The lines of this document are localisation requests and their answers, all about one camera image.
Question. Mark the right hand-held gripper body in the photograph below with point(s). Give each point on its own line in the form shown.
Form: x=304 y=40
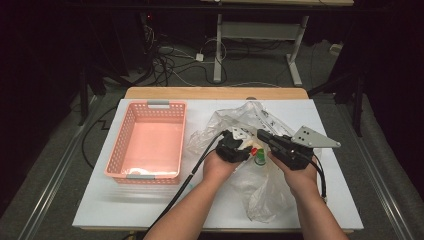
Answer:
x=293 y=153

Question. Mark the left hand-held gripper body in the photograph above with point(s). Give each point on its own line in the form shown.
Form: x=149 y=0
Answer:
x=230 y=146

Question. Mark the clear smiley plastic bag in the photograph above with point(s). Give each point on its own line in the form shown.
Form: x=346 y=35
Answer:
x=266 y=196

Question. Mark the pink plastic basket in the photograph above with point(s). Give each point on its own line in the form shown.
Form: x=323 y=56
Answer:
x=150 y=146

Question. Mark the person's left hand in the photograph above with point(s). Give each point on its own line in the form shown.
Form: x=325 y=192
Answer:
x=218 y=170

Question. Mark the person's right hand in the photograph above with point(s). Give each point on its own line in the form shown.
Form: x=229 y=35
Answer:
x=301 y=181

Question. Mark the wooden table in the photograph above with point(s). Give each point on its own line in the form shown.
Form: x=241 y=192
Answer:
x=200 y=93

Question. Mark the black stand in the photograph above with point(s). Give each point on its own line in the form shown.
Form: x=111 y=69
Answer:
x=357 y=110
x=83 y=100

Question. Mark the white power adapter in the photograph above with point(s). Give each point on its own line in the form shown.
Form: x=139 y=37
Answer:
x=199 y=57

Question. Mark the white metal desk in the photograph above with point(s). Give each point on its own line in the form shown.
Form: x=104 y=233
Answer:
x=260 y=30

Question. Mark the white power strip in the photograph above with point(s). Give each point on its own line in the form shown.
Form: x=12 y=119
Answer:
x=336 y=49

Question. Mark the white board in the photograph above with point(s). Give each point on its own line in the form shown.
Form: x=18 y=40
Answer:
x=100 y=206

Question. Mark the metal floor rail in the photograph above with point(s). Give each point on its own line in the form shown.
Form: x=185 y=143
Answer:
x=60 y=173
x=386 y=200

